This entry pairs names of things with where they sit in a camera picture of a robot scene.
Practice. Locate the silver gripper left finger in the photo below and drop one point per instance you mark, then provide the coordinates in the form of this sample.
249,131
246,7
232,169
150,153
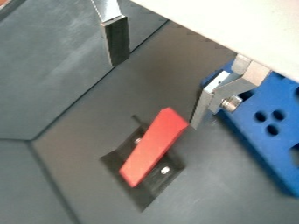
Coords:
114,26

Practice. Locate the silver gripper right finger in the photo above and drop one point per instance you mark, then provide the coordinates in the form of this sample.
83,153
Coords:
221,93

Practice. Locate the red rectangular block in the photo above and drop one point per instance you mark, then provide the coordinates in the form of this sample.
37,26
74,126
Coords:
164,132

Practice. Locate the blue foam shape board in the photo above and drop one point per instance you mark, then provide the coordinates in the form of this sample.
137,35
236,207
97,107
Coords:
266,125

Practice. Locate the black curved fixture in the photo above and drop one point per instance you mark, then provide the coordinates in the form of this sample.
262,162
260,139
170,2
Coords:
165,172

